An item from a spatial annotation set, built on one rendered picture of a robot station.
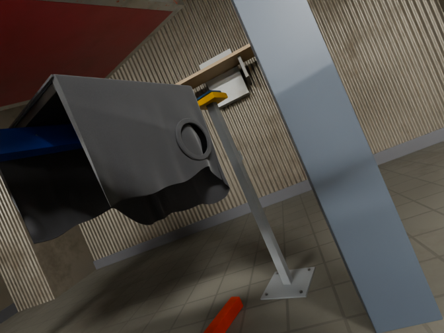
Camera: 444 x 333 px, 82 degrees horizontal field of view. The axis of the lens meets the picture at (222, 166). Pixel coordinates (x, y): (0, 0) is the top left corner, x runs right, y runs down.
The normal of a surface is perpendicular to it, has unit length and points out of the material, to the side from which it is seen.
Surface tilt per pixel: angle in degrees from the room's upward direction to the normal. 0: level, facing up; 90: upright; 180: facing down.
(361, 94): 90
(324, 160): 90
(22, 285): 90
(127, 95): 93
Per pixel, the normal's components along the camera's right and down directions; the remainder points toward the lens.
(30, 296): -0.22, 0.11
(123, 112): 0.80, -0.31
